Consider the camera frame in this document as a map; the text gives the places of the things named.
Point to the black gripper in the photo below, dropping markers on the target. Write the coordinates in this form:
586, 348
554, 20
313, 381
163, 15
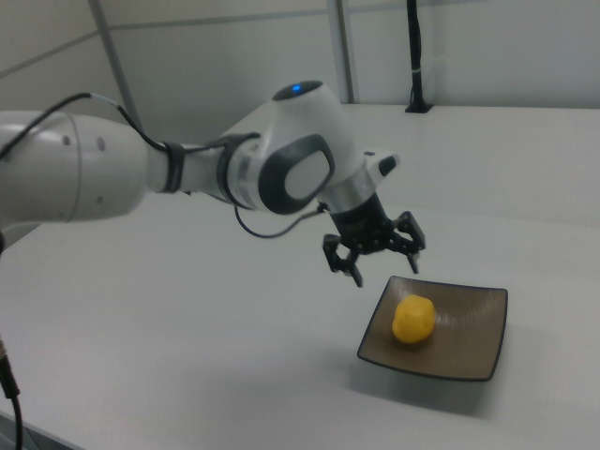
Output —
363, 227

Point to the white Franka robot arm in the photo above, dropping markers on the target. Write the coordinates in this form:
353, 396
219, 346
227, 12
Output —
290, 150

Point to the brown square ceramic plate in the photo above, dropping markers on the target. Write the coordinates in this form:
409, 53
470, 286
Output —
469, 333

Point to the upright aluminium frame post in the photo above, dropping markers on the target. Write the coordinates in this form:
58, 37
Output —
344, 51

